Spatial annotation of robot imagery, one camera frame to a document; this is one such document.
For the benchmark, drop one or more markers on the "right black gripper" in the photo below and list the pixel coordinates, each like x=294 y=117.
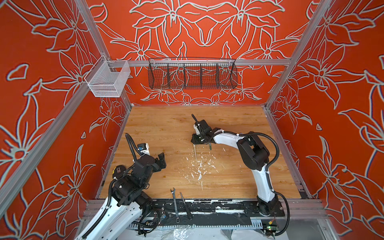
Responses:
x=193 y=139

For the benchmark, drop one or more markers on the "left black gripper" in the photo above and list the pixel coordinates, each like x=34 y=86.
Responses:
x=158 y=165

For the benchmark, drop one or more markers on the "beige pen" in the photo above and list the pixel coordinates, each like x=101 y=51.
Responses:
x=195 y=152

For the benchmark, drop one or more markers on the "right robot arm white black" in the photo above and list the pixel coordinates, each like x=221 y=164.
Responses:
x=258 y=152

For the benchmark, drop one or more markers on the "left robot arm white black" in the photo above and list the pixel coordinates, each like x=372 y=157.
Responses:
x=127 y=203

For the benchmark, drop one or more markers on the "yellow black tape measure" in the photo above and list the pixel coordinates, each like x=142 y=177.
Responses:
x=119 y=171

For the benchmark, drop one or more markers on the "black screwdriver tool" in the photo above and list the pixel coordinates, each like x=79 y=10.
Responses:
x=189 y=214

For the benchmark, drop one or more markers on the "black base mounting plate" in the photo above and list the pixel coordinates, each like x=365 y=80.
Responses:
x=226 y=214

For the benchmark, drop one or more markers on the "silver wrench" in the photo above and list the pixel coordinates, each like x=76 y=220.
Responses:
x=173 y=191

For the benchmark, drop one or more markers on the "white mesh basket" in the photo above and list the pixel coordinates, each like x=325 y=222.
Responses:
x=105 y=82

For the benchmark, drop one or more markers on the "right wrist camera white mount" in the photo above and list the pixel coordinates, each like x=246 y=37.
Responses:
x=197 y=129

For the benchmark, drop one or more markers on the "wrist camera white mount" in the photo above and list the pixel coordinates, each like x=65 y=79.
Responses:
x=143 y=149
x=197 y=129

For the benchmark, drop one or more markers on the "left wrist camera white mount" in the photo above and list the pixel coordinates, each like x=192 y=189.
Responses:
x=143 y=149

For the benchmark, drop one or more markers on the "black wire basket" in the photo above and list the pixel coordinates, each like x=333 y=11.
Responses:
x=192 y=74

